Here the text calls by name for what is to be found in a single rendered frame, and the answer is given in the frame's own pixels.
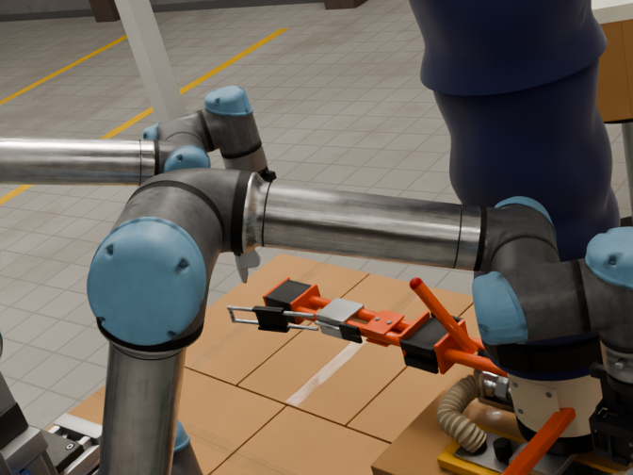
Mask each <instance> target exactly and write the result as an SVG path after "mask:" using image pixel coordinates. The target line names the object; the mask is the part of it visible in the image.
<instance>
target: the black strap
mask: <svg viewBox="0 0 633 475"><path fill-rule="evenodd" d="M481 342H482V345H483V347H484V349H485V350H486V351H487V353H489V354H490V355H491V356H492V357H493V358H494V359H495V360H497V361H498V362H499V366H500V367H502V368H506V369H512V370H515V371H519V372H523V373H525V374H530V372H531V371H532V372H563V371H569V370H575V369H582V368H585V367H588V366H590V365H591V364H592V363H593V362H594V361H597V360H598V358H599V356H600V354H601V353H602V351H601V344H600V338H599V335H598V336H594V337H591V338H587V339H583V340H579V341H576V342H572V343H567V344H563V345H524V344H517V343H511V344H500V345H489V344H487V343H485V342H484V341H483V340H481Z"/></svg>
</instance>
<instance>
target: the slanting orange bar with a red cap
mask: <svg viewBox="0 0 633 475"><path fill-rule="evenodd" d="M410 288H411V289H412V290H413V291H414V292H415V294H416V295H417V296H418V297H419V298H420V300H421V301H422V302H423V303H424V304H425V306H426V307H427V308H428V309H429V310H430V312H431V313H432V314H433V315H434V317H436V318H437V319H438V320H439V322H440V323H441V324H442V325H443V326H444V328H445V329H446V330H447V331H448V333H449V334H450V335H451V336H452V337H453V339H454V340H455V341H456V342H457V343H458V345H459V346H460V347H461V348H462V349H463V351H464V352H469V353H472V354H473V353H474V352H476V351H477V350H478V349H479V348H478V347H477V346H476V345H475V343H474V342H473V341H472V340H471V339H470V337H469V336H468V335H467V334H466V333H465V331H464V330H463V329H462V328H461V326H460V325H459V324H458V323H457V322H456V320H455V319H453V318H452V317H451V315H450V314H449V313H448V312H447V311H446V309H445V308H444V307H443V306H442V304H441V303H440V302H439V301H438V300H437V298H436V297H435V296H434V295H433V294H432V293H431V291H430V290H429V289H428V288H427V286H426V285H425V284H424V283H423V281H422V279H420V278H419V277H415V278H413V279H411V281H410Z"/></svg>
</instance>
